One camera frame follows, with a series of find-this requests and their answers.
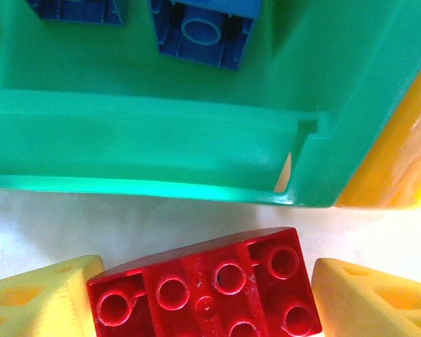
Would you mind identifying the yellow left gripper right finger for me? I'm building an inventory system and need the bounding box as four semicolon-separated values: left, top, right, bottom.
311;258;421;337

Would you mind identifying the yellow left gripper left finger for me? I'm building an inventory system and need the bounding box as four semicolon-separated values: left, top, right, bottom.
0;255;106;337

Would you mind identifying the red lego brick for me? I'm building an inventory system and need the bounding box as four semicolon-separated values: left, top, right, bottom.
86;227;323;337

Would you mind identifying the light blue lego brick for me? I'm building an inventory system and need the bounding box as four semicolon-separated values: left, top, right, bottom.
171;0;262;19

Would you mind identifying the yellow plastic bin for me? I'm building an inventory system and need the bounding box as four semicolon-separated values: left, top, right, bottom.
335;48;421;211

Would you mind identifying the green plastic bin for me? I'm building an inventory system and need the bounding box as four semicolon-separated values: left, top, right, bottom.
0;0;421;208

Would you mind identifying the dark blue lego brick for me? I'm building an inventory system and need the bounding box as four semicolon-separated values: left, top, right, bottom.
149;0;258;72
25;0;127;27

